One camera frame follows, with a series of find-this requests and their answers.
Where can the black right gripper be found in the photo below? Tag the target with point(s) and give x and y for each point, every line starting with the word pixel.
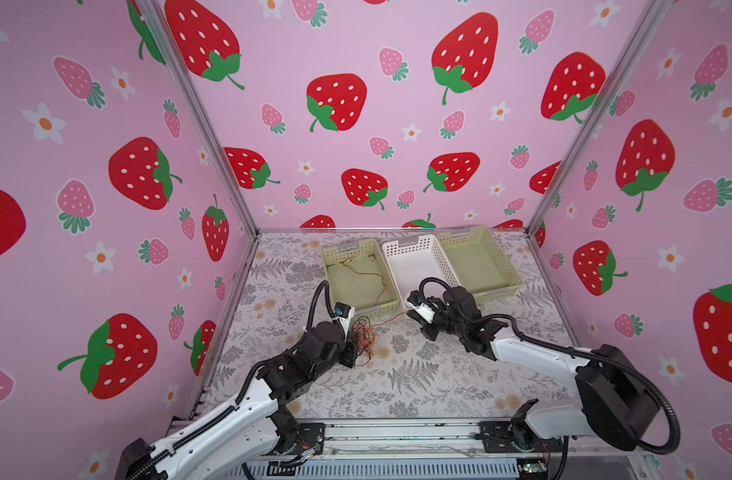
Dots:
pixel 428 330

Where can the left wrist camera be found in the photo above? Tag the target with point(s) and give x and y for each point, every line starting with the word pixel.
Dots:
pixel 344 315

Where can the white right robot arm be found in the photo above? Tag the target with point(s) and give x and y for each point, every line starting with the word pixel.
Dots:
pixel 614 401

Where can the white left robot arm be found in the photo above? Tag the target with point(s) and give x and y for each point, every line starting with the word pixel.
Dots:
pixel 256 420

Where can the right green perforated basket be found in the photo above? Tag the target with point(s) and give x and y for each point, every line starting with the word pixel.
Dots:
pixel 481 264

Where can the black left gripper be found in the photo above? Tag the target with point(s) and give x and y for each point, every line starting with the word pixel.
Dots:
pixel 349 358

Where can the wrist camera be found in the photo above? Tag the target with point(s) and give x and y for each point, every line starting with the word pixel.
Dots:
pixel 344 315
pixel 421 310

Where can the green perforated basket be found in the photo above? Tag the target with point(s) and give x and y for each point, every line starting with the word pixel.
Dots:
pixel 481 264
pixel 359 276

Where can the white perforated basket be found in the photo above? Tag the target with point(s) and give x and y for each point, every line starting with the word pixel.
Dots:
pixel 412 259

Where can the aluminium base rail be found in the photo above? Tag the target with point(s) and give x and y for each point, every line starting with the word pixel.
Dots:
pixel 424 449

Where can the left green perforated basket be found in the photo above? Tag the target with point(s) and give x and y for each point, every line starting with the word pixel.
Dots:
pixel 359 276

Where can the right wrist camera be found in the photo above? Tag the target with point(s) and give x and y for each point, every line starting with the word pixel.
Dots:
pixel 421 310

